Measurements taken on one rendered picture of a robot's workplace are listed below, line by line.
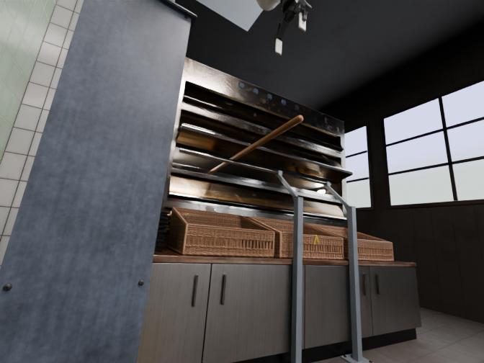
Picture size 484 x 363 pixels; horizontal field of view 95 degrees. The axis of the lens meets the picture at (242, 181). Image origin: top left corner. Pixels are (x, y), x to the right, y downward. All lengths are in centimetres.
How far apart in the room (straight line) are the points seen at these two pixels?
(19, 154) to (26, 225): 135
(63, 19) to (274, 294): 221
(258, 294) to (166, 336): 48
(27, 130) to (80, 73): 133
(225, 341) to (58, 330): 95
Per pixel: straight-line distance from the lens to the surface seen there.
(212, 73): 218
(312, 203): 235
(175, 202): 169
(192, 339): 126
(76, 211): 45
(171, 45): 60
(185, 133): 173
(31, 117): 186
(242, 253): 131
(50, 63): 201
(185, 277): 116
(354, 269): 174
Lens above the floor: 69
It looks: 14 degrees up
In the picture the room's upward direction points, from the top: 4 degrees clockwise
